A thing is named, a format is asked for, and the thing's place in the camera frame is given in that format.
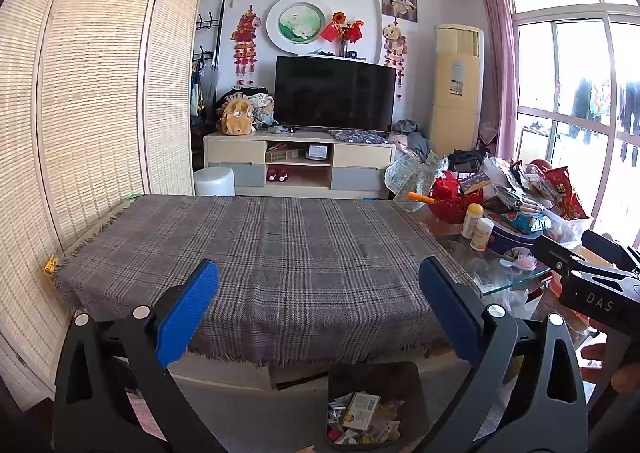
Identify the red fish hanging ornament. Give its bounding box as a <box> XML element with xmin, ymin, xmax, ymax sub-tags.
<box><xmin>230</xmin><ymin>5</ymin><xmax>262</xmax><ymax>84</ymax></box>

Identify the red plastic basket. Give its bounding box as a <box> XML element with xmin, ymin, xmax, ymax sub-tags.
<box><xmin>429</xmin><ymin>172</ymin><xmax>485</xmax><ymax>224</ymax></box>

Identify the beige grey television cabinet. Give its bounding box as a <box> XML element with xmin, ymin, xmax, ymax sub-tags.
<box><xmin>203</xmin><ymin>130</ymin><xmax>397</xmax><ymax>198</ymax></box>

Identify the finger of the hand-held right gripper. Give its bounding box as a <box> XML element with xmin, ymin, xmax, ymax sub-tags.
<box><xmin>531</xmin><ymin>234</ymin><xmax>601</xmax><ymax>284</ymax></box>
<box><xmin>581</xmin><ymin>229</ymin><xmax>640</xmax><ymax>275</ymax></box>

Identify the black trash bin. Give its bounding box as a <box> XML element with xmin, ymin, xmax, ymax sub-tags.
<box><xmin>326</xmin><ymin>362</ymin><xmax>430</xmax><ymax>451</ymax></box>

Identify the tall white yellow-cap bottle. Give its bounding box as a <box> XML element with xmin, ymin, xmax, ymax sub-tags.
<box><xmin>460</xmin><ymin>203</ymin><xmax>485</xmax><ymax>240</ymax></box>

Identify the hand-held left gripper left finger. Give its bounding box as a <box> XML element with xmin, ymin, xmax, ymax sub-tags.
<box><xmin>52</xmin><ymin>259</ymin><xmax>220</xmax><ymax>453</ymax></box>

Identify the floral patterned cloth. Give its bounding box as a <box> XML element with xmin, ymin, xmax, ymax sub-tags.
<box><xmin>385</xmin><ymin>150</ymin><xmax>449</xmax><ymax>198</ymax></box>

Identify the silver foil wrapper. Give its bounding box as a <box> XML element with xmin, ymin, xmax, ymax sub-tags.
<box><xmin>377</xmin><ymin>399</ymin><xmax>405</xmax><ymax>440</ymax></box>

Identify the pink curtain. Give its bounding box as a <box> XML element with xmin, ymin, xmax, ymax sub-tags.
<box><xmin>477</xmin><ymin>0</ymin><xmax>518</xmax><ymax>161</ymax></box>

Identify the plush hanging ornament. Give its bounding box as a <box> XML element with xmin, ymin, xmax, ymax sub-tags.
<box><xmin>382</xmin><ymin>19</ymin><xmax>408</xmax><ymax>88</ymax></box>

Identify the purple book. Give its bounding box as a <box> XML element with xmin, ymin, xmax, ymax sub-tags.
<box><xmin>459</xmin><ymin>171</ymin><xmax>492</xmax><ymax>195</ymax></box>

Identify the sunflower vase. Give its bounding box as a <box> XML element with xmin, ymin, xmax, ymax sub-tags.
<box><xmin>320</xmin><ymin>11</ymin><xmax>365</xmax><ymax>58</ymax></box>

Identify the hanging dark laundry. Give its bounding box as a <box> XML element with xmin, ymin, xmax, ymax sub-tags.
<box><xmin>569</xmin><ymin>77</ymin><xmax>640</xmax><ymax>168</ymax></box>

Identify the bamboo folding screen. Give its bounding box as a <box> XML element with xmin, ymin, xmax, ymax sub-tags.
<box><xmin>0</xmin><ymin>0</ymin><xmax>202</xmax><ymax>399</ymax></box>

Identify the round white wall plaque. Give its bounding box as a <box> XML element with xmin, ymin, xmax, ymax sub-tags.
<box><xmin>266</xmin><ymin>0</ymin><xmax>333</xmax><ymax>54</ymax></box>

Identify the yellow plush toy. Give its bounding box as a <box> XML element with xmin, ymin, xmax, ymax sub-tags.
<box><xmin>217</xmin><ymin>98</ymin><xmax>256</xmax><ymax>136</ymax></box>

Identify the dark patterned cloth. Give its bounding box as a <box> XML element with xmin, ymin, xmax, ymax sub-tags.
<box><xmin>328</xmin><ymin>129</ymin><xmax>390</xmax><ymax>144</ymax></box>

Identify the short white yellow-cap bottle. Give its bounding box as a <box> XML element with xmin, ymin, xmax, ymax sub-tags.
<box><xmin>470</xmin><ymin>217</ymin><xmax>495</xmax><ymax>252</ymax></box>

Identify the pile of snack bags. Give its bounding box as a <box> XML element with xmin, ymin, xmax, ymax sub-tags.
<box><xmin>482</xmin><ymin>155</ymin><xmax>551</xmax><ymax>214</ymax></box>

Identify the cream standing air conditioner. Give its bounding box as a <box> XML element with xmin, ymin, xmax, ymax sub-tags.
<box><xmin>430</xmin><ymin>24</ymin><xmax>486</xmax><ymax>156</ymax></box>

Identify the person's right hand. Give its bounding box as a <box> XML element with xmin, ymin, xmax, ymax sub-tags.
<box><xmin>579</xmin><ymin>333</ymin><xmax>640</xmax><ymax>395</ymax></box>

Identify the black coat rack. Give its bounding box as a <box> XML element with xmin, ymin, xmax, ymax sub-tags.
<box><xmin>192</xmin><ymin>0</ymin><xmax>226</xmax><ymax>131</ymax></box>

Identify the blue snack bag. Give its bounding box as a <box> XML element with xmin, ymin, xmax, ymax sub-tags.
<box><xmin>500</xmin><ymin>210</ymin><xmax>553</xmax><ymax>234</ymax></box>

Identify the brown cardboard box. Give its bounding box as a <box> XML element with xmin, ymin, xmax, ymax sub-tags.
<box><xmin>265</xmin><ymin>145</ymin><xmax>300</xmax><ymax>164</ymax></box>

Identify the white round stool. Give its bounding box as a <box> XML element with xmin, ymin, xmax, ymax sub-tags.
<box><xmin>193</xmin><ymin>168</ymin><xmax>236</xmax><ymax>197</ymax></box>

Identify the sliding glass window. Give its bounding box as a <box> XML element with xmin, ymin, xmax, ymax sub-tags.
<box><xmin>507</xmin><ymin>0</ymin><xmax>640</xmax><ymax>254</ymax></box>

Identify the grey clothes pile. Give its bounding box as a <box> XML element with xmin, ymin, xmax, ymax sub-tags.
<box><xmin>392</xmin><ymin>119</ymin><xmax>431</xmax><ymax>161</ymax></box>

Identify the white cardboard box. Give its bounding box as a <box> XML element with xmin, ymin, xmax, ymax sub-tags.
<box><xmin>344</xmin><ymin>391</ymin><xmax>382</xmax><ymax>430</ymax></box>

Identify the red snack bag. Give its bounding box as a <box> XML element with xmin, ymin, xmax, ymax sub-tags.
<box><xmin>542</xmin><ymin>165</ymin><xmax>591</xmax><ymax>221</ymax></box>

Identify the grey plaid tablecloth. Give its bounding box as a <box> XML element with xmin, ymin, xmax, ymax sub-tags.
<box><xmin>54</xmin><ymin>195</ymin><xmax>481</xmax><ymax>366</ymax></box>

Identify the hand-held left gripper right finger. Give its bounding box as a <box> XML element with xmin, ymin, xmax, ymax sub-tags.
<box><xmin>418</xmin><ymin>257</ymin><xmax>590</xmax><ymax>453</ymax></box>

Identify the black television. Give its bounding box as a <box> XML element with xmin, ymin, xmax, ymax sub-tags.
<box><xmin>274</xmin><ymin>56</ymin><xmax>397</xmax><ymax>134</ymax></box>

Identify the blue tin box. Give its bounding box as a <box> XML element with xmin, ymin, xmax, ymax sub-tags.
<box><xmin>487</xmin><ymin>223</ymin><xmax>556</xmax><ymax>250</ymax></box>

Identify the black bag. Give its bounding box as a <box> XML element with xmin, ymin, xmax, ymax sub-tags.
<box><xmin>447</xmin><ymin>149</ymin><xmax>486</xmax><ymax>174</ymax></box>

